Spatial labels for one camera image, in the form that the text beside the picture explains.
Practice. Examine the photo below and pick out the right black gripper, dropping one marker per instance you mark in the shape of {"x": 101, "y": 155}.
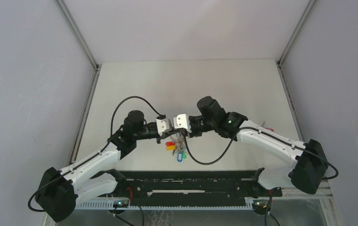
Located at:
{"x": 193, "y": 133}

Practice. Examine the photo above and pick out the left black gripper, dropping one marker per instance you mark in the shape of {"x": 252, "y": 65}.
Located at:
{"x": 165, "y": 135}

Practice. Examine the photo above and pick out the bunch of coloured tagged keys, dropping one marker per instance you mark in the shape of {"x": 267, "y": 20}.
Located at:
{"x": 180, "y": 152}

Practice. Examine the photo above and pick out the blue handled metal keyring holder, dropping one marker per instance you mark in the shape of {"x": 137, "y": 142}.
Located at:
{"x": 178, "y": 138}

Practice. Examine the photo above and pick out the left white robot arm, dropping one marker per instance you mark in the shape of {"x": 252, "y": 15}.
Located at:
{"x": 60, "y": 191}

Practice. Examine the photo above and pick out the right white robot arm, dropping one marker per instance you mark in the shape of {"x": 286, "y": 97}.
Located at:
{"x": 306, "y": 162}

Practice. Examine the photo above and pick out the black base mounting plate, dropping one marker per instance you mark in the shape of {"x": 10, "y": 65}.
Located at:
{"x": 190, "y": 187}

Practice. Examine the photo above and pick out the red tagged key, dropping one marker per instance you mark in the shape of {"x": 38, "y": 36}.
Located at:
{"x": 264, "y": 126}

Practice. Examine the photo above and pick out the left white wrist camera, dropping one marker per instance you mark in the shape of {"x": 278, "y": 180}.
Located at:
{"x": 163, "y": 126}

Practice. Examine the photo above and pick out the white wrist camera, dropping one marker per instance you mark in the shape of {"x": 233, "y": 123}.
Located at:
{"x": 182, "y": 121}
{"x": 163, "y": 126}

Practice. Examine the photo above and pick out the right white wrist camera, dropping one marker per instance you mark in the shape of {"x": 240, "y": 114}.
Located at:
{"x": 182, "y": 121}

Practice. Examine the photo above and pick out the aluminium frame rail left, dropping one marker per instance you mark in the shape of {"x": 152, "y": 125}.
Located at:
{"x": 89, "y": 72}

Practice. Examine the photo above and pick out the aluminium frame rail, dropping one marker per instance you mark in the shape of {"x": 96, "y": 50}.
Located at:
{"x": 282, "y": 65}
{"x": 89, "y": 72}

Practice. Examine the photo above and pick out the white slotted cable duct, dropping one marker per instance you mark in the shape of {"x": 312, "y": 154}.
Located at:
{"x": 104, "y": 204}

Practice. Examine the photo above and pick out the aluminium frame rail right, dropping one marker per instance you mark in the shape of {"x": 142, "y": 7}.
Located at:
{"x": 282, "y": 65}

